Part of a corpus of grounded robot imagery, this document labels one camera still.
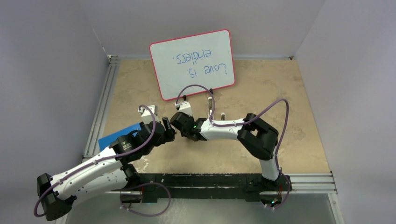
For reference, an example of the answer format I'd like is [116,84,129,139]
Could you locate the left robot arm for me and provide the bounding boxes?
[33,117,176,221]

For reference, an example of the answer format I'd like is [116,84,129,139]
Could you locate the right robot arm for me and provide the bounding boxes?
[170,112,281,190]

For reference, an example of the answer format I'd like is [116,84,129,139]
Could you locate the blue plastic sheet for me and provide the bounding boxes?
[98,122,144,152]

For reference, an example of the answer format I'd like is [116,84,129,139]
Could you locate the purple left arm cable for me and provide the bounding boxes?
[33,104,172,217]

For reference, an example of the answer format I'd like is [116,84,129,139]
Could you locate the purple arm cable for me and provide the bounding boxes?
[33,104,172,217]
[175,84,292,211]

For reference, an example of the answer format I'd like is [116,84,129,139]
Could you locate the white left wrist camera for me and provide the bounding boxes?
[138,105,160,124]

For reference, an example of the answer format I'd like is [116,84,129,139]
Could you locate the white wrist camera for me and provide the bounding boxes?
[175,100,193,116]
[138,105,160,124]

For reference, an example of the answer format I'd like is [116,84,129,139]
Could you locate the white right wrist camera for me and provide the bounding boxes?
[175,100,193,116]

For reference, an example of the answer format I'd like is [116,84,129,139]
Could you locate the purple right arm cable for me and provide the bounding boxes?
[175,84,292,211]

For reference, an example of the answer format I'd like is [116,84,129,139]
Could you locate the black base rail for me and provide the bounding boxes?
[123,173,292,206]

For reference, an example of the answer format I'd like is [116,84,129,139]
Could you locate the white board with pink frame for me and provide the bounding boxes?
[149,29,235,101]

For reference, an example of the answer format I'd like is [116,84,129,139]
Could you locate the aluminium frame rail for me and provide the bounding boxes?
[56,56,346,224]

